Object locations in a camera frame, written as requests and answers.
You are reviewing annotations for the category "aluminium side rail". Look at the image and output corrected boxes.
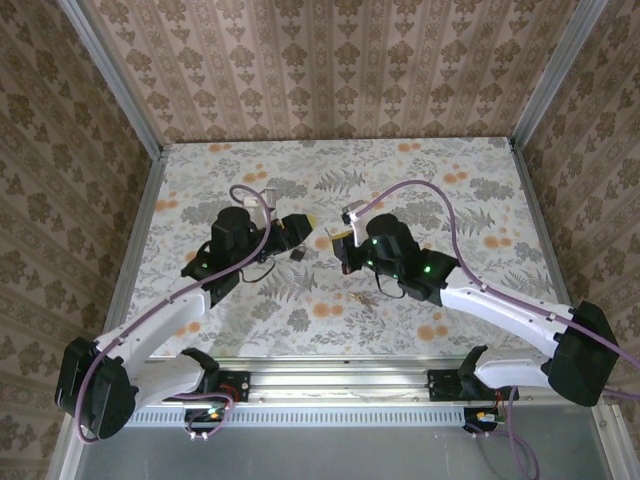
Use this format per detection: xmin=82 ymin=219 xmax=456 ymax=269
xmin=97 ymin=147 xmax=169 ymax=351
xmin=507 ymin=137 xmax=584 ymax=321

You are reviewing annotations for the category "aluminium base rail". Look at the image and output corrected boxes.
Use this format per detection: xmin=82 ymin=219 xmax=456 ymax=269
xmin=139 ymin=355 xmax=614 ymax=407

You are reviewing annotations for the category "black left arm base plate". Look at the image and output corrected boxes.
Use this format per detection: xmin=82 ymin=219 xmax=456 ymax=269
xmin=212 ymin=370 xmax=252 ymax=404

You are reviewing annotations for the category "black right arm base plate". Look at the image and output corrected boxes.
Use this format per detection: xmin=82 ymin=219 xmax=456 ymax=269
xmin=427 ymin=368 xmax=476 ymax=403

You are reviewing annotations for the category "thin black right gripper cable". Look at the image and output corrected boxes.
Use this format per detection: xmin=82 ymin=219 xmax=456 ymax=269
xmin=374 ymin=272 xmax=407 ymax=300

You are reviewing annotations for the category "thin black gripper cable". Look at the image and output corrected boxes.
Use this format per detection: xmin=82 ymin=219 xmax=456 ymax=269
xmin=374 ymin=272 xmax=407 ymax=300
xmin=238 ymin=257 xmax=279 ymax=284

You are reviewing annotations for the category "aluminium frame post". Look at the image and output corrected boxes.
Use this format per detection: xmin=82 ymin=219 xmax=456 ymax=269
xmin=55 ymin=0 xmax=167 ymax=160
xmin=508 ymin=0 xmax=610 ymax=154

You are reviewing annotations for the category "thin black left gripper cable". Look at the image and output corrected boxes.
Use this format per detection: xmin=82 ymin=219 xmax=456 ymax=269
xmin=238 ymin=257 xmax=279 ymax=284

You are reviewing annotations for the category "white slotted cable duct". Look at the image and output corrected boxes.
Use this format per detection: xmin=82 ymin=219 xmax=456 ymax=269
xmin=124 ymin=405 xmax=501 ymax=428

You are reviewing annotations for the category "floral table mat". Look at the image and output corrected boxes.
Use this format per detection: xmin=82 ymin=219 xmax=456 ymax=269
xmin=117 ymin=138 xmax=576 ymax=359

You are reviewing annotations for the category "grey metal panel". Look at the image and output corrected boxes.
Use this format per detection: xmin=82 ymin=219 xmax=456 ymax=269
xmin=74 ymin=424 xmax=601 ymax=480

